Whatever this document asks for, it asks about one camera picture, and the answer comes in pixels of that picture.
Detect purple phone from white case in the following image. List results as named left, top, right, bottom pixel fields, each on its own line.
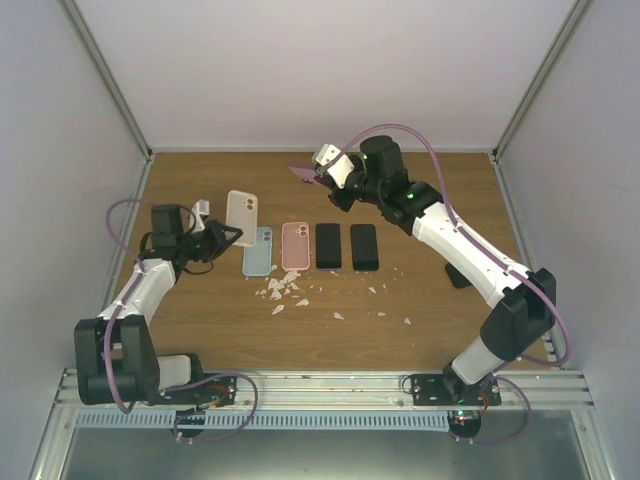
left=289, top=166, right=320, bottom=185

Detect black phone from blue case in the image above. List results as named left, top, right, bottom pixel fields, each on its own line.
left=350, top=224, right=379, bottom=272

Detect purple black phone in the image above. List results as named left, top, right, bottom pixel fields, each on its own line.
left=315, top=223, right=342, bottom=270

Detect pink phone case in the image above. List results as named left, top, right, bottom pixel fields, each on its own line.
left=281, top=222, right=310, bottom=271

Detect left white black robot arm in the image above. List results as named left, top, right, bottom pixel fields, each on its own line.
left=74, top=200, right=243, bottom=413

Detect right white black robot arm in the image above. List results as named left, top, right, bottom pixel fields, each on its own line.
left=313, top=135, right=556, bottom=405

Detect phone in black case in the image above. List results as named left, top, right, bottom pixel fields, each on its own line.
left=445, top=263, right=471, bottom=289

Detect white debris flakes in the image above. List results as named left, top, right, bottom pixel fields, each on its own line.
left=234, top=268, right=419, bottom=330

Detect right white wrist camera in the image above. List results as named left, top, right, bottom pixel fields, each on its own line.
left=313, top=144, right=354, bottom=189

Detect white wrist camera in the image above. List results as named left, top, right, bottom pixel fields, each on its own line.
left=313, top=144, right=354, bottom=189
left=189, top=199, right=210, bottom=233

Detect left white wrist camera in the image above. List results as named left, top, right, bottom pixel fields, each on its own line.
left=189, top=199, right=210, bottom=233

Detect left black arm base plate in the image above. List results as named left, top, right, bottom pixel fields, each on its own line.
left=142, top=373, right=238, bottom=409

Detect grey slotted cable duct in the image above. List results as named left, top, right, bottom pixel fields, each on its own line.
left=76, top=409, right=449, bottom=432

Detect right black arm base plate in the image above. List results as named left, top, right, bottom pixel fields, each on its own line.
left=400, top=367, right=502, bottom=407

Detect left aluminium corner post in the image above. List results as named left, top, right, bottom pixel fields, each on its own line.
left=57, top=0, right=154, bottom=161

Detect aluminium corner post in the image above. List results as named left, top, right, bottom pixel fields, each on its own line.
left=57, top=0, right=154, bottom=161
left=489, top=0, right=596, bottom=164

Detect aluminium front rail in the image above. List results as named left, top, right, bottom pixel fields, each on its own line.
left=53, top=367, right=596, bottom=409

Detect right aluminium corner post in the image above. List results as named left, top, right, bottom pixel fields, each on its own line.
left=489, top=0, right=596, bottom=164

